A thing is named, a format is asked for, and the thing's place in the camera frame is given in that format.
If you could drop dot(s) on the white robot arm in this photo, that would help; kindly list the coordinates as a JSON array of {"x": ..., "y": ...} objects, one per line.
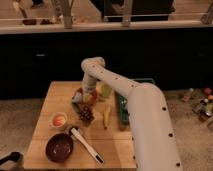
[{"x": 153, "y": 137}]

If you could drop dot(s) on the dark red bowl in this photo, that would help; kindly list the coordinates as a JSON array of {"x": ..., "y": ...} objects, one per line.
[{"x": 59, "y": 148}]

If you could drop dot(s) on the green cup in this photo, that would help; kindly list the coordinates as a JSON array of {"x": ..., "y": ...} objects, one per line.
[{"x": 105, "y": 91}]

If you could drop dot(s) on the green dish rack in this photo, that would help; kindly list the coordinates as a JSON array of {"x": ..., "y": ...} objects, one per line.
[{"x": 122, "y": 102}]

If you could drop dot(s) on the yellow banana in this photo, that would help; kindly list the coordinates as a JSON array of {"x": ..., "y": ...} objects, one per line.
[{"x": 106, "y": 115}]

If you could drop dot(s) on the dark grape bunch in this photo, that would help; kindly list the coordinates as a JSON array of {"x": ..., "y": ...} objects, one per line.
[{"x": 86, "y": 116}]

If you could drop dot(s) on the wooden table board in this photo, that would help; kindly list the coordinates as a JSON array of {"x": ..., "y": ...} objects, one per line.
[{"x": 114, "y": 144}]

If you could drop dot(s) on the small cup with orange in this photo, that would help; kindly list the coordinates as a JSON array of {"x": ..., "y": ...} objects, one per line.
[{"x": 58, "y": 121}]

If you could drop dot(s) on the bottles on floor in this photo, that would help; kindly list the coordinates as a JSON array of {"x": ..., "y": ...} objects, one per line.
[{"x": 204, "y": 108}]

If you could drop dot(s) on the black object at floor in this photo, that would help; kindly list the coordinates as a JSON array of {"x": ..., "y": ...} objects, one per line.
[{"x": 13, "y": 156}]

